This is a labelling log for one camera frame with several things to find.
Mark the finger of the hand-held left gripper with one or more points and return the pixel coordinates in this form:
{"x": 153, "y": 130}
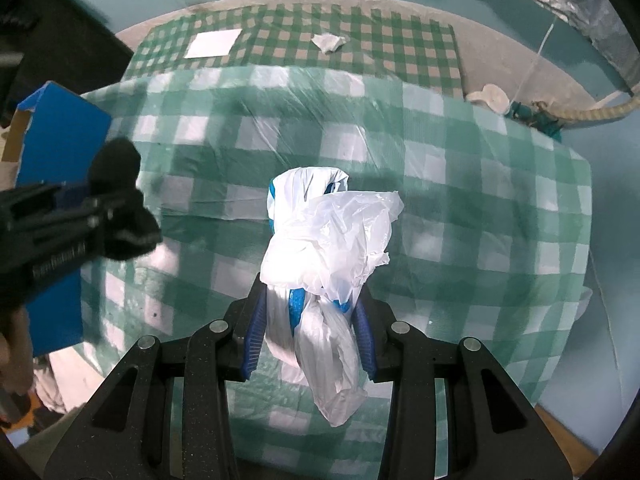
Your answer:
{"x": 115, "y": 215}
{"x": 40, "y": 195}

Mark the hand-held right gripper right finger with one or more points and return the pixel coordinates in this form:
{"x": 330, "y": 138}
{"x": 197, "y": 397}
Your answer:
{"x": 362, "y": 335}

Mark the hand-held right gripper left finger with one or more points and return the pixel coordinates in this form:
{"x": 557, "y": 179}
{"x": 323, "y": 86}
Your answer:
{"x": 252, "y": 330}

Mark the black sock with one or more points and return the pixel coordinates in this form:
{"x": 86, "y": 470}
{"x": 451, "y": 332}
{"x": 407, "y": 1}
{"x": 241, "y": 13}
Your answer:
{"x": 117, "y": 165}

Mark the blue cardboard box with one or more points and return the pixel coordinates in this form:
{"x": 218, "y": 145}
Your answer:
{"x": 55, "y": 135}

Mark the white plastic bag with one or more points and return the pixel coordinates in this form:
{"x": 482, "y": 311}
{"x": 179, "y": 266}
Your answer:
{"x": 320, "y": 240}

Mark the person's left hand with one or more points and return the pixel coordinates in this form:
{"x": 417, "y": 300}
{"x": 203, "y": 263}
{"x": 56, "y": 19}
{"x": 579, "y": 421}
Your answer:
{"x": 17, "y": 355}

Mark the white cloth pile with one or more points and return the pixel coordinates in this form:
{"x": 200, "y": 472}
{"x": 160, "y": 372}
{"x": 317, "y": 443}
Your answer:
{"x": 62, "y": 380}

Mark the black hanging bag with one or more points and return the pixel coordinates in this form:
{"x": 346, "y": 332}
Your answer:
{"x": 50, "y": 35}

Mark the light green checked plastic cover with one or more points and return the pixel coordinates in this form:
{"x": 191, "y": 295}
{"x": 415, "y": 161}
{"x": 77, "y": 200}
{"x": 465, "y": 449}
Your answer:
{"x": 475, "y": 200}

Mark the white paper sheet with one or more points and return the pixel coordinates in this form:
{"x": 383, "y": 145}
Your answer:
{"x": 214, "y": 43}

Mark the dark green checked tablecloth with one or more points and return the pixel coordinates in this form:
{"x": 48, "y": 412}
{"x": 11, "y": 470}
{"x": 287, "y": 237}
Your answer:
{"x": 300, "y": 40}

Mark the white round plastic piece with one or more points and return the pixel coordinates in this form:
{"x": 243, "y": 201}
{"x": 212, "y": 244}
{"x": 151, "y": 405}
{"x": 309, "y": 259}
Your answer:
{"x": 492, "y": 96}

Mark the crumpled white tissue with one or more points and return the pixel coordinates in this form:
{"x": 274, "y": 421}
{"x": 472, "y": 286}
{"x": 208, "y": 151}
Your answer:
{"x": 328, "y": 41}

